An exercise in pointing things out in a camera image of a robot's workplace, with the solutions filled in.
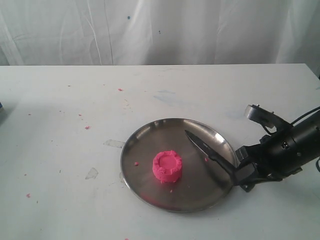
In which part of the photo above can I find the clear tape piece upper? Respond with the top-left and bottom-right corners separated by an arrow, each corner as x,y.
103,139 -> 125,149

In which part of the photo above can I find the clear tape piece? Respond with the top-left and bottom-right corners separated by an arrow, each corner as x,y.
85,167 -> 99,180
103,139 -> 125,149

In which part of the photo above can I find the pink dough lump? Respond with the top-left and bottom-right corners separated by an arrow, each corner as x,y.
152,150 -> 183,184

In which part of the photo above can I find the black knife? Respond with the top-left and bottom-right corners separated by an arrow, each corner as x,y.
184,130 -> 238,186

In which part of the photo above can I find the round steel plate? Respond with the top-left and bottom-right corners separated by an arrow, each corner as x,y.
120,118 -> 239,213

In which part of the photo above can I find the clear tape piece lower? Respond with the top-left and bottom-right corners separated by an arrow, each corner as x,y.
85,167 -> 99,180

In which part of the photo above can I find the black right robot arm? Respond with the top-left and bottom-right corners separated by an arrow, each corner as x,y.
234,112 -> 320,192

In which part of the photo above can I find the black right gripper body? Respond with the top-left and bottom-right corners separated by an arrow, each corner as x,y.
249,129 -> 303,183

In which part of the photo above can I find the white backdrop curtain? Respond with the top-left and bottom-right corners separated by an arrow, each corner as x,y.
0,0 -> 320,68

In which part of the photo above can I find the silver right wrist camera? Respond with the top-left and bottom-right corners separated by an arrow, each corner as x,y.
244,104 -> 291,131

